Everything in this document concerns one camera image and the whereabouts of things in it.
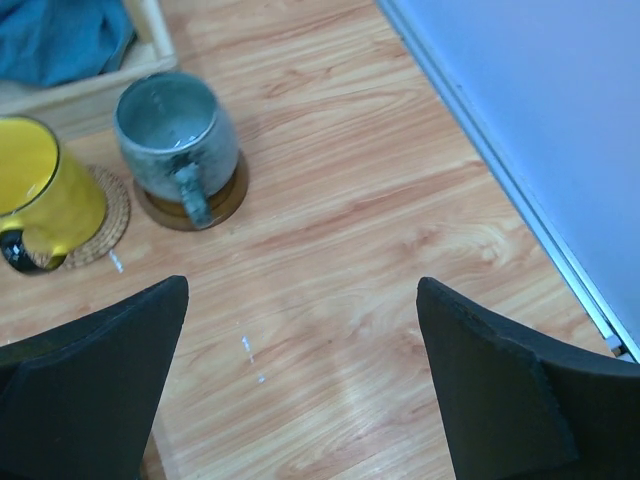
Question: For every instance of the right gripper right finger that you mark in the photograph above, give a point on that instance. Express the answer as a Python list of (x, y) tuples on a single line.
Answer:
[(518, 404)]

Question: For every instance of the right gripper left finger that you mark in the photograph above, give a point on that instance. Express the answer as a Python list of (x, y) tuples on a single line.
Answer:
[(78, 401)]

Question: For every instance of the woven rattan coaster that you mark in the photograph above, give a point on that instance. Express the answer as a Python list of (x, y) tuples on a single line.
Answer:
[(114, 224)]

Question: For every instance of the yellow glass cup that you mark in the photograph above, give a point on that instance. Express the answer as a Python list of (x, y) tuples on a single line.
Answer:
[(50, 203)]

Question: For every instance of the brown wooden coaster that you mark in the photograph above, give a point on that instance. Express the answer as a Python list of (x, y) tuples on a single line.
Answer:
[(222, 205)]

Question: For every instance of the grey ceramic mug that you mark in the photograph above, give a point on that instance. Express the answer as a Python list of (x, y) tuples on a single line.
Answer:
[(178, 141)]

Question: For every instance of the wooden clothes rack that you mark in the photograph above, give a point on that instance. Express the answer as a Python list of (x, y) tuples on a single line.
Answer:
[(82, 108)]

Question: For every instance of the blue crumpled cloth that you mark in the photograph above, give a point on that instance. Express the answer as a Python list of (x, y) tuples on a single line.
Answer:
[(48, 43)]

